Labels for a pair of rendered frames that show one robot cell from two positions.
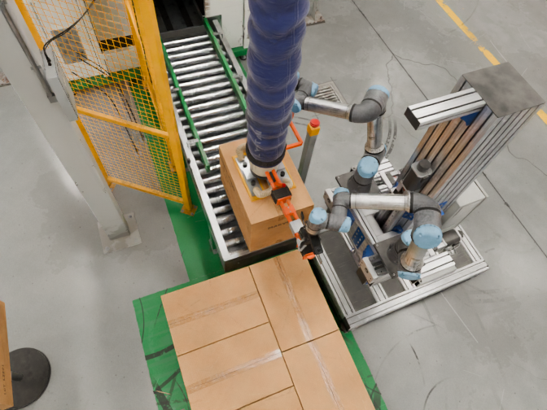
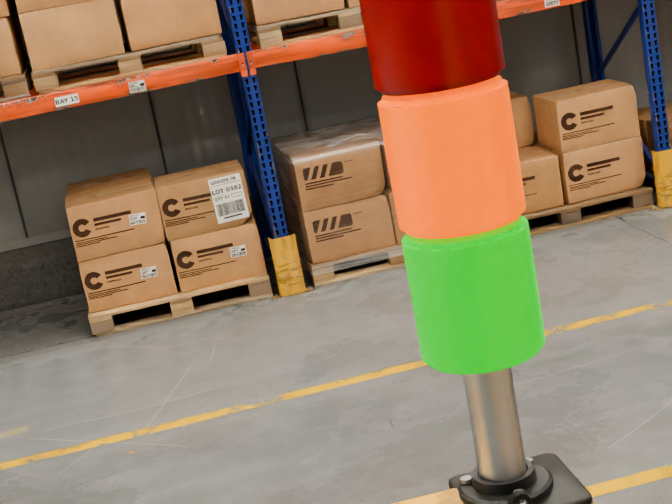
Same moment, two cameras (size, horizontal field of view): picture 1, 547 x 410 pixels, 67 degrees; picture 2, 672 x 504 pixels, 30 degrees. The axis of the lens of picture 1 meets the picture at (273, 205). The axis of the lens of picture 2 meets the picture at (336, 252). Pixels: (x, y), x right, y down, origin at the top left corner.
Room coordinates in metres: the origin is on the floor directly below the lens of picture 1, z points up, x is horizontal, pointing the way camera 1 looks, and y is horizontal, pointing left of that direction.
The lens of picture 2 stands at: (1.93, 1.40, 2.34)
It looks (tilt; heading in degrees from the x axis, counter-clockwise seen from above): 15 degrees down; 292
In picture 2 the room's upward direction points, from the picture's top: 11 degrees counter-clockwise
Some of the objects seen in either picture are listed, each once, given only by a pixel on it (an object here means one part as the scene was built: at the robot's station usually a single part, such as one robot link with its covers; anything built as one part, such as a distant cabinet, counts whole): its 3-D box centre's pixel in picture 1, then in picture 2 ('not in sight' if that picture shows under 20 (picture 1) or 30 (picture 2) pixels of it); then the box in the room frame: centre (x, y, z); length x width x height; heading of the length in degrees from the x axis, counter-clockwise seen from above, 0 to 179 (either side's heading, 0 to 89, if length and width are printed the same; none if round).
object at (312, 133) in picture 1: (304, 167); not in sight; (1.92, -0.19, 0.50); 0.07 x 0.07 x 1.00; 29
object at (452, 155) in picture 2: not in sight; (452, 155); (2.06, 0.94, 2.24); 0.05 x 0.05 x 0.05
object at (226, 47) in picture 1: (256, 116); not in sight; (2.35, 0.25, 0.50); 2.31 x 0.05 x 0.19; 29
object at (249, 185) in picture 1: (249, 175); not in sight; (1.37, 0.17, 1.10); 0.34 x 0.10 x 0.05; 30
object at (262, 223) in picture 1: (263, 190); not in sight; (1.41, 0.08, 0.87); 0.60 x 0.40 x 0.40; 30
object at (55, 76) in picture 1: (61, 86); not in sight; (1.37, 1.12, 1.62); 0.20 x 0.05 x 0.30; 29
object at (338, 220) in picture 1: (338, 220); not in sight; (0.94, -0.31, 1.50); 0.11 x 0.11 x 0.08; 88
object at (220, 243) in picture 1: (181, 135); not in sight; (2.03, 0.82, 0.50); 2.31 x 0.05 x 0.19; 29
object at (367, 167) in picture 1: (366, 169); not in sight; (1.47, -0.51, 1.20); 0.13 x 0.12 x 0.14; 161
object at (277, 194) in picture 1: (281, 194); not in sight; (1.21, -0.03, 1.20); 0.10 x 0.08 x 0.06; 120
